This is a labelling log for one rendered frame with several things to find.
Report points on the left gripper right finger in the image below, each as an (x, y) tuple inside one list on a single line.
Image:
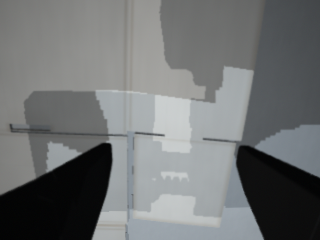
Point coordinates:
[(284, 199)]

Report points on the white cardboard blank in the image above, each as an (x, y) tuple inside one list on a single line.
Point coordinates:
[(183, 68)]

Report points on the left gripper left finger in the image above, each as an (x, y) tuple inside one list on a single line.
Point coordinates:
[(63, 204)]

